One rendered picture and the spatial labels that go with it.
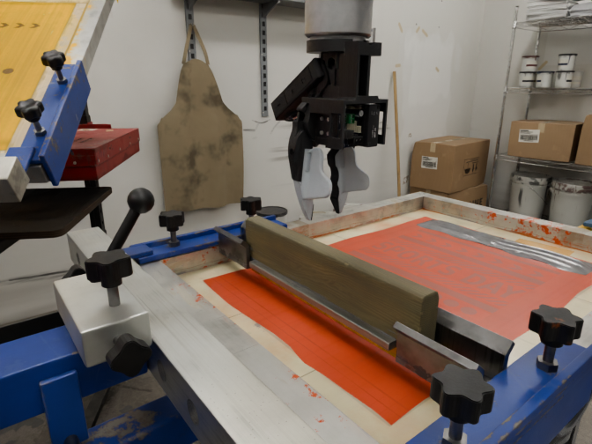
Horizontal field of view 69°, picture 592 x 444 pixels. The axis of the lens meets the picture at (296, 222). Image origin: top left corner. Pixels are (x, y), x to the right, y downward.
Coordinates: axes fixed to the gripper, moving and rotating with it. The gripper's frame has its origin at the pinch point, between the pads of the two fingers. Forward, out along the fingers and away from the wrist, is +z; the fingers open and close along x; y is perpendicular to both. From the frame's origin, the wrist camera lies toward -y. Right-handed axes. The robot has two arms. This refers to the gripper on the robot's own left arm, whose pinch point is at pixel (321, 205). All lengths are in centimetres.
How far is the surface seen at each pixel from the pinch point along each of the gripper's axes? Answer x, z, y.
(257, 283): -1.1, 16.6, -14.1
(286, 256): -1.0, 9.1, -6.1
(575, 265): 47, 15, 16
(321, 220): 22.9, 13.2, -25.3
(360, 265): -0.1, 5.8, 7.9
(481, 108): 370, 9, -188
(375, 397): -6.3, 16.1, 16.9
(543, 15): 332, -64, -128
